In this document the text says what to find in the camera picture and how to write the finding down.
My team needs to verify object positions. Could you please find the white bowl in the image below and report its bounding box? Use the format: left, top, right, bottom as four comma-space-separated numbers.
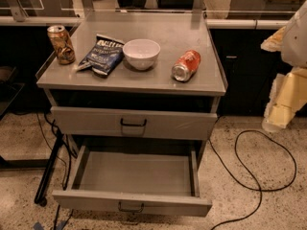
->
123, 39, 160, 71

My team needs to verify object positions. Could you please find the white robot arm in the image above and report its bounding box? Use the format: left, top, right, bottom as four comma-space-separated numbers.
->
261, 2, 307, 132

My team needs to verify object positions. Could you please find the grey drawer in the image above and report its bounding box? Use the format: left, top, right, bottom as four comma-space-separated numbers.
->
53, 146, 212, 217
51, 106, 217, 140

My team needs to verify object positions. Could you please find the orange soda can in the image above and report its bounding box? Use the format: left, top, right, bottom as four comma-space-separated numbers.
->
172, 50, 201, 82

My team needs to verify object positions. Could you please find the white horizontal rail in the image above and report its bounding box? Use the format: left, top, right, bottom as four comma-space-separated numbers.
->
0, 16, 288, 30

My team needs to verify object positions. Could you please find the black table leg frame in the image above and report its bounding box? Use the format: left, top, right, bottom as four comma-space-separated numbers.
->
0, 137, 63, 207

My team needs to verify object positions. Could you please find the blue potato chip bag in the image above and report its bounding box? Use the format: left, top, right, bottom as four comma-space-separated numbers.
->
76, 34, 125, 78

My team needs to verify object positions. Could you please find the crushed gold soda can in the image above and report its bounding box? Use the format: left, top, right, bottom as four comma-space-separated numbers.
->
47, 25, 75, 65

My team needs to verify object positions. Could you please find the grey drawer cabinet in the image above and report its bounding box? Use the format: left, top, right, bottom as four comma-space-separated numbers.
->
37, 12, 227, 155

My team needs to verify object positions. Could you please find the black floor cable right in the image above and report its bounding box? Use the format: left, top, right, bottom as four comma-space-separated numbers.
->
207, 129, 298, 230

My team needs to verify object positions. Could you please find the black floor cables left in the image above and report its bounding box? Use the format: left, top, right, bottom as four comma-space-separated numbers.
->
35, 112, 75, 230

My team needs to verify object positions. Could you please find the grey top drawer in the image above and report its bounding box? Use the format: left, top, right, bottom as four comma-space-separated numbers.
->
51, 106, 217, 140

